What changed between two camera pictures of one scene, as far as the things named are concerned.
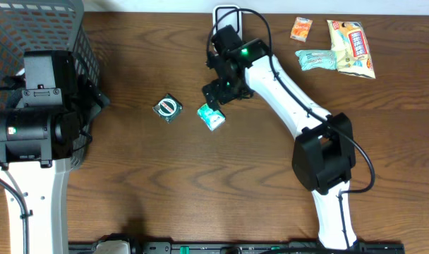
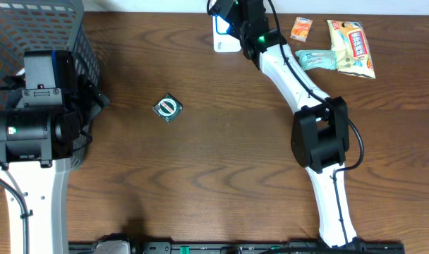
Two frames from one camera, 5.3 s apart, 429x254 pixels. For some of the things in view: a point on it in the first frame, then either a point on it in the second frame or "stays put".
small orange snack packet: [301, 28] stays put
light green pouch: [322, 58] stays put
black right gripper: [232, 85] -> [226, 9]
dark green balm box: [168, 108] stays put
